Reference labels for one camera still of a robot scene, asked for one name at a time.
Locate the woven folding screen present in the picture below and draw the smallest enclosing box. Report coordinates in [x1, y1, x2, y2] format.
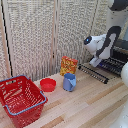
[0, 0, 128, 83]

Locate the red plastic shopping basket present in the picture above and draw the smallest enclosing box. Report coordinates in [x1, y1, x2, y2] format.
[0, 74, 49, 128]

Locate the grey metal oven tray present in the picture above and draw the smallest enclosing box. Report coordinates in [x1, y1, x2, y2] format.
[99, 57, 128, 76]

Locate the blue plastic pitcher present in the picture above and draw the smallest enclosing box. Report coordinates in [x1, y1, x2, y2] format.
[62, 72, 78, 93]

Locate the red round bowl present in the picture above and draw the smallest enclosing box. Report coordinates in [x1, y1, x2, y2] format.
[39, 77, 58, 93]

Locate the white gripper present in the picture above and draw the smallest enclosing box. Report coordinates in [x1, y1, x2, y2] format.
[88, 55, 103, 68]

